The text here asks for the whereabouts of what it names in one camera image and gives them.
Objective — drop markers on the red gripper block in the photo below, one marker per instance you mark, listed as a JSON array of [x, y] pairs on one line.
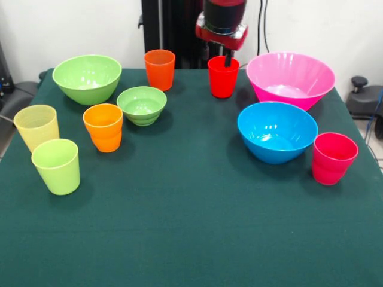
[[221, 40]]

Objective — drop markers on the red plastic cup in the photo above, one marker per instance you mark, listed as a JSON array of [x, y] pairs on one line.
[[223, 83]]

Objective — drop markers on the small green plastic bowl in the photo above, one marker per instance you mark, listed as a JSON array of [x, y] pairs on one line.
[[140, 115]]

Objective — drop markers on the large pink plastic bowl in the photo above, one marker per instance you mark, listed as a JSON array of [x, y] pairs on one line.
[[290, 74]]

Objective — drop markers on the red-orange plastic cup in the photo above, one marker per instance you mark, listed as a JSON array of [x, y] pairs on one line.
[[160, 71]]

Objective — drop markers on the blue plastic bowl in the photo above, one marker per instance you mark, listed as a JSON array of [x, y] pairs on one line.
[[278, 131]]

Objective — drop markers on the grey base with black knob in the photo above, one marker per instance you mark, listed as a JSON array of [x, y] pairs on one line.
[[363, 101]]

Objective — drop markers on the large green plastic bowl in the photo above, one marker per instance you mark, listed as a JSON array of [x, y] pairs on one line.
[[86, 89]]

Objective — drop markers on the orange plastic cup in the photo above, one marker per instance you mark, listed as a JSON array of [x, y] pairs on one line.
[[103, 134]]

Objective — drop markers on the magenta plastic cup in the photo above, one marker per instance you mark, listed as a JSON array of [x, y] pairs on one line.
[[333, 161]]

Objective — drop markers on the dark green tablecloth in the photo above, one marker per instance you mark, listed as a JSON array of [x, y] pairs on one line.
[[191, 209]]

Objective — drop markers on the yellow plastic cup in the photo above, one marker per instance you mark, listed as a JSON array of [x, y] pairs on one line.
[[36, 125]]

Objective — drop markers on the light green plastic cup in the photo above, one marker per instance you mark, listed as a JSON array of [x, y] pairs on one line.
[[57, 170]]

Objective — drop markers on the grey rounded base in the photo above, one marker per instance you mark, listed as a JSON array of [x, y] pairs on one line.
[[18, 95]]

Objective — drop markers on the black equipment box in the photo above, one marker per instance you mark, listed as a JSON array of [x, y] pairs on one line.
[[4, 77]]

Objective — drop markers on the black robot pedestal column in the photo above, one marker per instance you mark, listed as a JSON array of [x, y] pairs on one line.
[[179, 30]]

